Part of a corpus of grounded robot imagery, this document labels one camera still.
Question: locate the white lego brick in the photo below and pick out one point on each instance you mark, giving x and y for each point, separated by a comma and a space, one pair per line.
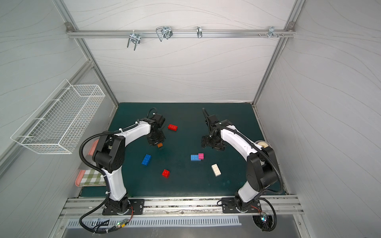
216, 170

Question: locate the dark blue lego brick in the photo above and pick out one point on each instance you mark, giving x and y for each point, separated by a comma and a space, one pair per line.
146, 160

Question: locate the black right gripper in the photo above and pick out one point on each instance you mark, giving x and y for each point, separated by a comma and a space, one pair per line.
213, 141

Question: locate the green table mat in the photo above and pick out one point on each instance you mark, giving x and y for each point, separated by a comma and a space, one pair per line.
187, 178

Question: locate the metal hook clamp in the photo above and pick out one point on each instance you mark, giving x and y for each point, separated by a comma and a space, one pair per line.
164, 32
134, 39

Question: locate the white vent strip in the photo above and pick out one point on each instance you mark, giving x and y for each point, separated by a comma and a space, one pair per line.
147, 222

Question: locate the green checkered cloth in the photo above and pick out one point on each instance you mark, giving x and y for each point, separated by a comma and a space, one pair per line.
87, 178

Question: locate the light blue lego brick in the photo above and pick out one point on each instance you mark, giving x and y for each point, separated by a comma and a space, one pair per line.
195, 158

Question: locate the metal hook clamp middle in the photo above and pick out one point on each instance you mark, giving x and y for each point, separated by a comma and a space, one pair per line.
164, 32

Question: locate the pink tray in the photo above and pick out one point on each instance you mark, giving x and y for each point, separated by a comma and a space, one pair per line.
88, 157

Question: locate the metal hook clamp left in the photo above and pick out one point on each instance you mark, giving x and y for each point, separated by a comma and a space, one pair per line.
134, 39

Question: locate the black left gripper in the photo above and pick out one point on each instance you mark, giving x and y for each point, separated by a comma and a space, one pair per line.
155, 138

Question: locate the metal ring clamp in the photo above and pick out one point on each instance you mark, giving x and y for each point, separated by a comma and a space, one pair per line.
199, 32

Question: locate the red square lego brick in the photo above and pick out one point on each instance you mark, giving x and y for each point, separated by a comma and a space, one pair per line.
166, 173

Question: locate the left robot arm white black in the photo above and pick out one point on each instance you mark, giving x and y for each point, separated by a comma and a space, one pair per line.
109, 157

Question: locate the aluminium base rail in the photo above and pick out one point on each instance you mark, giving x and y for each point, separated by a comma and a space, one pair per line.
179, 206

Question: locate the white wire basket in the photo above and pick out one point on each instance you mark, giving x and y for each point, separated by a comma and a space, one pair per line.
58, 124

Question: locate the red sloped lego brick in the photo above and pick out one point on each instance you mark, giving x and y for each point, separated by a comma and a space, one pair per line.
172, 127

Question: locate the aluminium top crossbar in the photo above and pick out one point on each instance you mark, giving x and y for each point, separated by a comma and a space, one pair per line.
185, 34

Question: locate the metal bracket clamp right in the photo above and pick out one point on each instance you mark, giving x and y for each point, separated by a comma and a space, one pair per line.
271, 33

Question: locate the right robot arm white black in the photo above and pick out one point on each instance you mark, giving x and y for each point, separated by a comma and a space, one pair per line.
262, 170

